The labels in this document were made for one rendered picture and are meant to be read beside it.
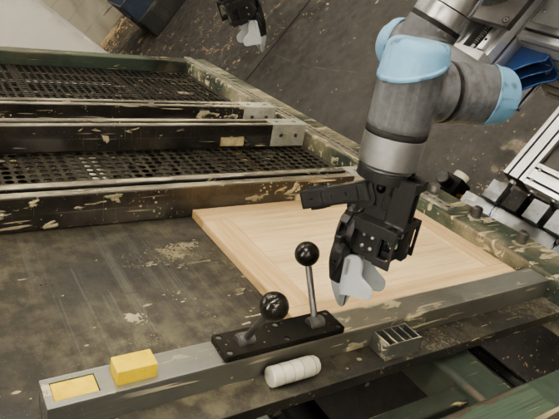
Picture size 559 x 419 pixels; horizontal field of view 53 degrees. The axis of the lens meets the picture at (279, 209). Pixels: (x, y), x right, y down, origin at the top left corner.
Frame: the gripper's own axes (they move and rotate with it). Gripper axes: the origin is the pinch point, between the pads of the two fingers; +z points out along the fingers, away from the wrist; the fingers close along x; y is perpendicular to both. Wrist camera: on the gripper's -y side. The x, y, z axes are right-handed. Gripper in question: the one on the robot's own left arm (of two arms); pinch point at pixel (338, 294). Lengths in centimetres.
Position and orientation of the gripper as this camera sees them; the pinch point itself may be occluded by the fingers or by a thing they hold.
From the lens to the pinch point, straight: 79.2
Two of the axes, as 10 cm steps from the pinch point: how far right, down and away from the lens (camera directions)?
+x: 6.1, -2.2, 7.6
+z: -1.7, 9.0, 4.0
